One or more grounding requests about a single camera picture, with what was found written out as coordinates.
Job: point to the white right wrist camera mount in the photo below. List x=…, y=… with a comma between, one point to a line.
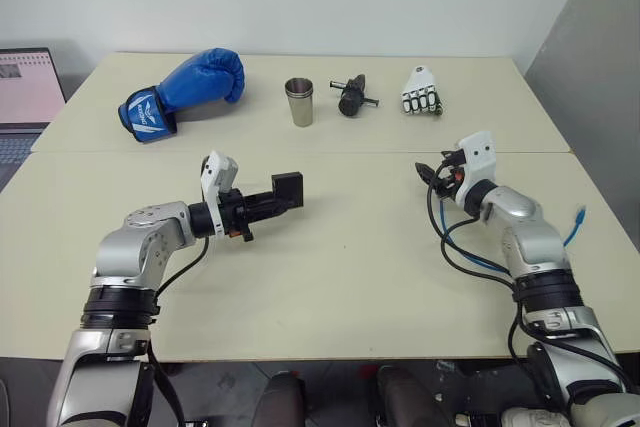
x=479, y=154

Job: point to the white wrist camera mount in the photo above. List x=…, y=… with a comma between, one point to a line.
x=479, y=154
x=216, y=172

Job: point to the dark rounded shape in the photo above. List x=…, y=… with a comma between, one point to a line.
x=280, y=402
x=407, y=399

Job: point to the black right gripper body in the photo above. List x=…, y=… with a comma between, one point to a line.
x=450, y=179

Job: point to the white robotic hand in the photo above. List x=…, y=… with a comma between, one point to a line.
x=421, y=89

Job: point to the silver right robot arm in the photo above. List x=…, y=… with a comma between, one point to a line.
x=535, y=242

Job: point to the blue boxing glove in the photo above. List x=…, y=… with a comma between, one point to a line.
x=195, y=84

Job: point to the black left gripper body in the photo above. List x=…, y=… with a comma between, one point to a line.
x=235, y=214

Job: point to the stacked stainless steel cups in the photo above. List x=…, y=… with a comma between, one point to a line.
x=300, y=104

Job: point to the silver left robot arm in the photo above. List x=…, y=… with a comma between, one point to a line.
x=142, y=247

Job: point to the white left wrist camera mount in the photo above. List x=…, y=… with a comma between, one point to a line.
x=216, y=172

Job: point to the white rounded shoe shape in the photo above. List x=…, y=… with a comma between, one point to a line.
x=535, y=418

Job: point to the grey laptop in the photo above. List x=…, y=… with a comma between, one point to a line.
x=27, y=92

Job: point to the black cylindrical gripper tool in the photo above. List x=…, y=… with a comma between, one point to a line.
x=351, y=94

